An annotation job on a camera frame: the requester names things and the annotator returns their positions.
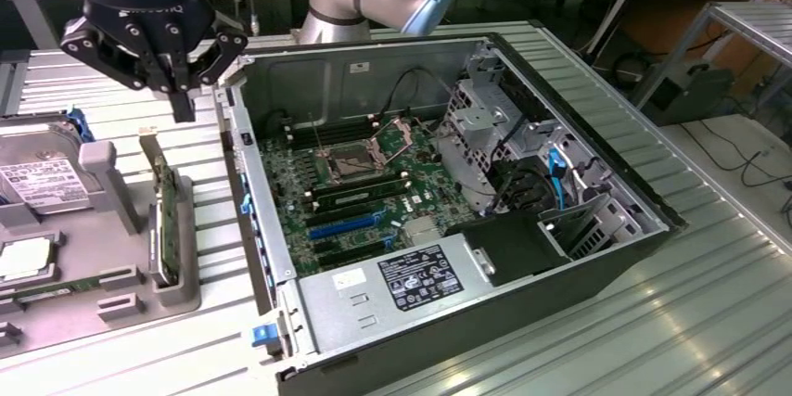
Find silver chipset heatsink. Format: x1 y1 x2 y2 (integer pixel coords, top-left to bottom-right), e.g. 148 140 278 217
401 216 444 242

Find thin black cable loop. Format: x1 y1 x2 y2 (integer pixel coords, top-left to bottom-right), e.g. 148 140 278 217
697 117 792 189

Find black open PC case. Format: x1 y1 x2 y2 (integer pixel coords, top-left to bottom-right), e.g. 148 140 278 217
206 32 692 396

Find blue SATA wire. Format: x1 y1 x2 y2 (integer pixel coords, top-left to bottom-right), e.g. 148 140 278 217
545 147 568 212

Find CPU socket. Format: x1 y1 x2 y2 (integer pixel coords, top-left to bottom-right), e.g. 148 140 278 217
317 142 389 185

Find green motherboard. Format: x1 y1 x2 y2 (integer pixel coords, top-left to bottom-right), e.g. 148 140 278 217
256 116 460 276

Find black curved wire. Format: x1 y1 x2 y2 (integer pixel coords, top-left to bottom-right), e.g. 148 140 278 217
378 68 454 117

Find black RAM slot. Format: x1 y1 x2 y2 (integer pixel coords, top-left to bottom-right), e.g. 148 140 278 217
284 116 380 135
286 124 376 143

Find blue case latch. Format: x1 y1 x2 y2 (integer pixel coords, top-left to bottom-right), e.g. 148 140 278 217
249 323 277 347

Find black coiled cable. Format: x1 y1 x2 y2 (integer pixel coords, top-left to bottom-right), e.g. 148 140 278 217
610 49 652 87

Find green graphics card black fan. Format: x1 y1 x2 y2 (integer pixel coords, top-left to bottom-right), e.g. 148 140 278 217
136 125 190 288

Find aluminium slat table frame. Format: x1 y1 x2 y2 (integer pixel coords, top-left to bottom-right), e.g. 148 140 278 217
632 0 792 115

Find dark grey metal frame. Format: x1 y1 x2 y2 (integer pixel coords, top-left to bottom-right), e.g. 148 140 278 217
0 49 32 117

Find green loose RAM stick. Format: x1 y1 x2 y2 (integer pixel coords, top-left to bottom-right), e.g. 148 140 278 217
0 275 104 307

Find blue plastic disk bracket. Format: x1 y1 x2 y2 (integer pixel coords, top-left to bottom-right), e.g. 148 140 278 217
62 107 94 145

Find metal socket cover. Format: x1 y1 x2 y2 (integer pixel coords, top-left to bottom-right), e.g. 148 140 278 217
368 117 429 168

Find silver power supply with label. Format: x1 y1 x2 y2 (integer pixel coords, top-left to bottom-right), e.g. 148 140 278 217
294 233 497 356

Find blue expansion slot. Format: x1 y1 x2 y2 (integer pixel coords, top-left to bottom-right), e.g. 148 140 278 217
306 214 381 240

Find black expansion slot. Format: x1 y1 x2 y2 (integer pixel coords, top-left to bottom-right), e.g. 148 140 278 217
317 244 389 268
310 235 386 254
301 207 373 229

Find silver metal disk bay cage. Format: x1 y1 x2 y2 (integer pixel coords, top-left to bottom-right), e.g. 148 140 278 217
440 76 560 212

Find silver CPU chip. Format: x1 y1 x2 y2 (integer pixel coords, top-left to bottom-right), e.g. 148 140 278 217
0 236 56 284

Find silver hard disk with label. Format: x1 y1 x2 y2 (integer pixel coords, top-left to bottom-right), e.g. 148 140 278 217
0 119 101 217

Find black box device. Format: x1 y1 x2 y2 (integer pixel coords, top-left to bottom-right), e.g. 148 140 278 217
638 61 738 126

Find thin metal locking lever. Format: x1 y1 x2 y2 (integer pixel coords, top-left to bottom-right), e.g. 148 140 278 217
306 111 328 157

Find grey plastic parts rack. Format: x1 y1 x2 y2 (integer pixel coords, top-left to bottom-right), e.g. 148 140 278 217
0 139 202 361

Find green RAM stick in slot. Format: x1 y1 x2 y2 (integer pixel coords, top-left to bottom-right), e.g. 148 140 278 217
313 181 404 210

